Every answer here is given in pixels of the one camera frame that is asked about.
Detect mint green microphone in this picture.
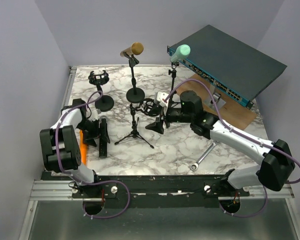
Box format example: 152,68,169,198
170,44,191,63

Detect black round-base shock-mount stand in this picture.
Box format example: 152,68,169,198
87,70,115,113

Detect black silver-grille microphone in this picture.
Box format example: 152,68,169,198
99,117,111,159

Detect black round-base clip stand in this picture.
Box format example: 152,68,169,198
123,51,145,104

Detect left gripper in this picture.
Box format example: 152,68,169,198
76,118,110,147

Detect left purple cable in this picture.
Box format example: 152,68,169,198
53,90,132,221

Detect black tall tripod stand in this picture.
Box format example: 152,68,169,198
168,61,185,109

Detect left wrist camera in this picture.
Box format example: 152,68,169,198
89,109,101,121

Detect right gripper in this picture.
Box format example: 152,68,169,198
145,104,193,134

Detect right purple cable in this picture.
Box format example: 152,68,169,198
164,79,300,218

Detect black tripod shock-mount stand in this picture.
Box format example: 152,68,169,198
114,98,159,149

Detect silver ratchet wrench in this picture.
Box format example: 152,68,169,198
190,140,220,172

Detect metal switch bracket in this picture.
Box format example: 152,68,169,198
203,84,226,111

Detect teal network switch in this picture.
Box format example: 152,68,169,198
167,25,287,109

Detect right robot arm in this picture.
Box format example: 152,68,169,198
143,90,295,196

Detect wooden board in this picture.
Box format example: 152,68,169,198
176,74,257,130

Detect orange microphone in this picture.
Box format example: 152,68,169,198
79,130,88,165

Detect purple cable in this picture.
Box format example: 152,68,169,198
53,90,132,221
164,79,300,218

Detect black front mounting rail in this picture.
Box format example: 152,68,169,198
41,171,252,215

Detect gold microphone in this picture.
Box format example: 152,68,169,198
120,42,144,57

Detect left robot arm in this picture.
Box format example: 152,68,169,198
39,98,111,198

